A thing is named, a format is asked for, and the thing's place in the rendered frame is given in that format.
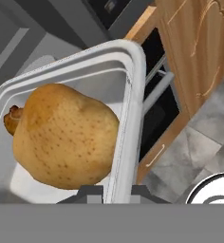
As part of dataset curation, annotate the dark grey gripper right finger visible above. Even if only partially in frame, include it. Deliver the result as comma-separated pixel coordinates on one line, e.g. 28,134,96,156
130,184,171,205

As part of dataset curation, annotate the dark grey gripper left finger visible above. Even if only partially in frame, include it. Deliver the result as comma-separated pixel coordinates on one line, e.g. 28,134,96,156
56,184,104,205

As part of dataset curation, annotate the white tupperware container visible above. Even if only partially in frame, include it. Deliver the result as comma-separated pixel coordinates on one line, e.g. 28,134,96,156
0,38,147,205

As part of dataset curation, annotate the brown potato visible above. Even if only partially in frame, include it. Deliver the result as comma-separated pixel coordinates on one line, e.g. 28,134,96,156
11,83,121,191

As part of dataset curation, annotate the black oven door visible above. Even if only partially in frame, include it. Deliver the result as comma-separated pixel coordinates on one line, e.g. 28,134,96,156
138,28,181,161

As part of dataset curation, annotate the brown chicken drumstick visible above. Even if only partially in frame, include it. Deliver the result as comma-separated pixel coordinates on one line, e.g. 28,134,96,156
3,104,25,137

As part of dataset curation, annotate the wooden cupboard door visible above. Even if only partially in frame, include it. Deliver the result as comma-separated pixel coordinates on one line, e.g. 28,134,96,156
155,0,224,119

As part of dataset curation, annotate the wooden drawer front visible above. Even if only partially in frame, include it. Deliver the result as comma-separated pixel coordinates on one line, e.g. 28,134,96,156
135,110,192,185

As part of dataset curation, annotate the white and black round thing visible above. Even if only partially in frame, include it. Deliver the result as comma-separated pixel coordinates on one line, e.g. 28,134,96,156
185,171,224,205

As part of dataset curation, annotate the dark grey appliance with screen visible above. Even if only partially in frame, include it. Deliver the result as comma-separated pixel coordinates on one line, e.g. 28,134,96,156
82,0,157,41

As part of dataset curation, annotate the pale drawer handle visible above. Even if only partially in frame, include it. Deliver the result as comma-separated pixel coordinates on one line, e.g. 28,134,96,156
144,143,166,168

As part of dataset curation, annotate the grey oven door handle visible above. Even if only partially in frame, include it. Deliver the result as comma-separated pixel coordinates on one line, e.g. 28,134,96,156
141,71,176,118

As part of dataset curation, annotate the pale curved cupboard handle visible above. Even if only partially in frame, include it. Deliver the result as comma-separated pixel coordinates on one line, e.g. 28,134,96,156
189,0,224,59

